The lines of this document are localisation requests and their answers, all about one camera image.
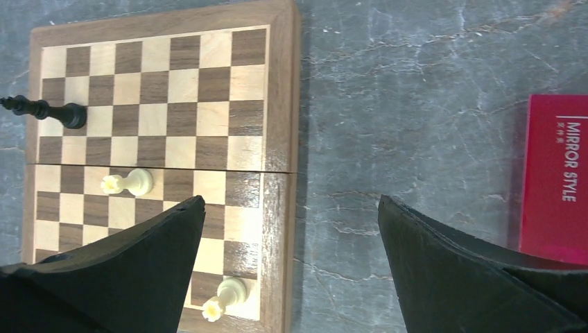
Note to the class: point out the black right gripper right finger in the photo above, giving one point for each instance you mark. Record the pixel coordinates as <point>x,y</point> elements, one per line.
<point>450,281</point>

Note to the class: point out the red clip file folder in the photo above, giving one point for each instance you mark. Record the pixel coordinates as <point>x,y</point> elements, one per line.
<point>554,196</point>

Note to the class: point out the black chess piece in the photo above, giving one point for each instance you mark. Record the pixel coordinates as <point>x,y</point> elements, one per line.
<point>71,115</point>

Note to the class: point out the wooden chessboard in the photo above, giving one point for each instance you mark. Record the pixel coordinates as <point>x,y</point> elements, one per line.
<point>207,100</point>

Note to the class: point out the cream chess piece upper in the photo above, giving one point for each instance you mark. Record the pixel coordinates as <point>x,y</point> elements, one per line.
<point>138,182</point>

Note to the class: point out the cream chess piece lower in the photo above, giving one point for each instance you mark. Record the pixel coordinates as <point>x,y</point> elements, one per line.
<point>230,291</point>

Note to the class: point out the cream chess piece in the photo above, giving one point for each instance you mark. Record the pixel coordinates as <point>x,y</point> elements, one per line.
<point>230,291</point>
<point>138,182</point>

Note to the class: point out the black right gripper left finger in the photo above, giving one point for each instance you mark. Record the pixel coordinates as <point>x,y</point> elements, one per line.
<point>135,280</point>

